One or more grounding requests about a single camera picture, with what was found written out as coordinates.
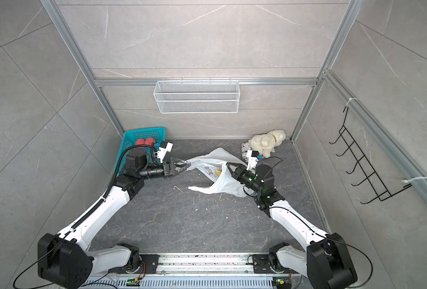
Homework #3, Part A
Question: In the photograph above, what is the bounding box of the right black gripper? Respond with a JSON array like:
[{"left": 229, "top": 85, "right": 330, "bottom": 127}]
[{"left": 227, "top": 163, "right": 263, "bottom": 196}]

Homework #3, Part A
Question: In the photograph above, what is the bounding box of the white printed plastic bag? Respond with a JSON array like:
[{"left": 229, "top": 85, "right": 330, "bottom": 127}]
[{"left": 187, "top": 148, "right": 247, "bottom": 197}]

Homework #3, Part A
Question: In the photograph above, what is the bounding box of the red peach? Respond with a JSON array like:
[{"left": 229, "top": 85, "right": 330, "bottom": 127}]
[
  {"left": 135, "top": 138, "right": 146, "bottom": 145},
  {"left": 145, "top": 137, "right": 156, "bottom": 146}
]

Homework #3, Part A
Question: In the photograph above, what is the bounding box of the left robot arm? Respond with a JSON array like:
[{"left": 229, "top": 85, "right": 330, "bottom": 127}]
[{"left": 37, "top": 144, "right": 191, "bottom": 289}]

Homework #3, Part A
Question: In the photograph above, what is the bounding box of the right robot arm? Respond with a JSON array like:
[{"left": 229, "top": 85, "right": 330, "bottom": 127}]
[{"left": 223, "top": 162, "right": 358, "bottom": 289}]

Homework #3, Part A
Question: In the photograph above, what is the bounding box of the white plush toy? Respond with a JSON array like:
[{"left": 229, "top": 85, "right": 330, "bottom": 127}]
[{"left": 248, "top": 130, "right": 286, "bottom": 158}]

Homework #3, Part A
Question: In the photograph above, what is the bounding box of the teal plastic basket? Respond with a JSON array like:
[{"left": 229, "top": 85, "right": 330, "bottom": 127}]
[{"left": 115, "top": 127, "right": 166, "bottom": 176}]

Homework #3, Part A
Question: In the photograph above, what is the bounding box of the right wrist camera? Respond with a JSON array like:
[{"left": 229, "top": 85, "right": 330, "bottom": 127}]
[{"left": 246, "top": 150, "right": 260, "bottom": 171}]

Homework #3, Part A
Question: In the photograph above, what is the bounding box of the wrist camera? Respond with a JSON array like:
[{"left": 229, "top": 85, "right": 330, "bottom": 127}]
[
  {"left": 246, "top": 150, "right": 260, "bottom": 171},
  {"left": 157, "top": 141, "right": 173, "bottom": 162}
]

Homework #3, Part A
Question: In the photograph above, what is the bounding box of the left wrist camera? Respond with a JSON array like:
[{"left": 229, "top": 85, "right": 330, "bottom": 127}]
[{"left": 157, "top": 141, "right": 173, "bottom": 162}]

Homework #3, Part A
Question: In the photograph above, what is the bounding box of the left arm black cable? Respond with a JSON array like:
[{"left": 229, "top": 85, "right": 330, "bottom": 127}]
[{"left": 104, "top": 144, "right": 159, "bottom": 199}]

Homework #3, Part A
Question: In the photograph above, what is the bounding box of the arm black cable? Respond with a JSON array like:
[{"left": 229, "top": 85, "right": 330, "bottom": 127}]
[
  {"left": 270, "top": 205, "right": 374, "bottom": 289},
  {"left": 104, "top": 144, "right": 159, "bottom": 199}
]

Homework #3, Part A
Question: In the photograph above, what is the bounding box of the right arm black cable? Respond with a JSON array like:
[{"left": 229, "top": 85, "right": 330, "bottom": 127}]
[{"left": 270, "top": 205, "right": 374, "bottom": 289}]

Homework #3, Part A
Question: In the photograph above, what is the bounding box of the white wire mesh shelf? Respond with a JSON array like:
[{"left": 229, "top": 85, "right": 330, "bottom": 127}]
[{"left": 153, "top": 80, "right": 241, "bottom": 114}]

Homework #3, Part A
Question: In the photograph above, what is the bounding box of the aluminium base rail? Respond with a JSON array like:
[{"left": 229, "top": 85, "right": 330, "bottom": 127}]
[{"left": 47, "top": 252, "right": 308, "bottom": 289}]

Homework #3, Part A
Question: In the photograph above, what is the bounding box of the black wire hook rack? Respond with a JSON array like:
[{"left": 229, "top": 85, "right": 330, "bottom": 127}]
[{"left": 329, "top": 107, "right": 413, "bottom": 205}]

